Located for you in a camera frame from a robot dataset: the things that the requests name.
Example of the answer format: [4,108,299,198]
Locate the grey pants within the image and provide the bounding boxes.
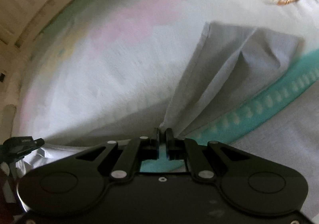
[14,22,303,177]

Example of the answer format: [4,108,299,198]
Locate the pastel striped bed blanket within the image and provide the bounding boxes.
[12,0,318,217]

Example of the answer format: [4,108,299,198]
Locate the beige wooden headboard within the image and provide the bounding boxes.
[1,0,74,122]

